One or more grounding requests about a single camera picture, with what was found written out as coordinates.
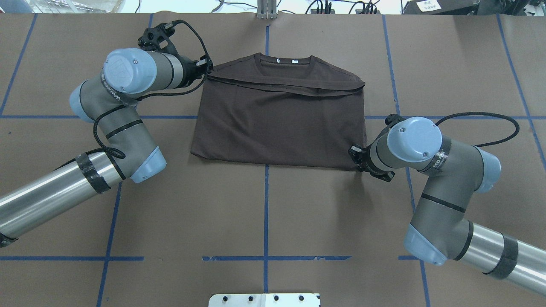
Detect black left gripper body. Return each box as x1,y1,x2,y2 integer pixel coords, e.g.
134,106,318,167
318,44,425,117
183,59,209,84

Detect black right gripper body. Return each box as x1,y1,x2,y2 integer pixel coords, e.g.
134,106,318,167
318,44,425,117
348,144,395,182

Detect dark brown t-shirt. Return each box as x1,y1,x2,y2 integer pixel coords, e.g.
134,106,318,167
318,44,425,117
190,53,366,170

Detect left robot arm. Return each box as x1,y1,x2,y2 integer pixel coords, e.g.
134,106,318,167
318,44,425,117
1,47,212,247

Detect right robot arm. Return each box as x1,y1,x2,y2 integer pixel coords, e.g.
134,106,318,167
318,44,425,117
348,114,546,295

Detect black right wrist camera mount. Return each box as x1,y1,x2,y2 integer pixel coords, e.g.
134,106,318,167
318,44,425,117
384,113,406,128

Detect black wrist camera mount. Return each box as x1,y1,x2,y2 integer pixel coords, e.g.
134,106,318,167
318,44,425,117
384,113,406,128
138,23,179,55

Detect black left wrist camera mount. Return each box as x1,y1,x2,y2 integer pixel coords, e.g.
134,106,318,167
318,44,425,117
138,23,179,55

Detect aluminium frame post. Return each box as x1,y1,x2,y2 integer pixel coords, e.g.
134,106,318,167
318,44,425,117
257,0,279,20

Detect black braided right cable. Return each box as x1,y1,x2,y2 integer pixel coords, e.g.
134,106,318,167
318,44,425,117
435,112,520,148

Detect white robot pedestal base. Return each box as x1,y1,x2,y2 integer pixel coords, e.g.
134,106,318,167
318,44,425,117
208,292,321,307

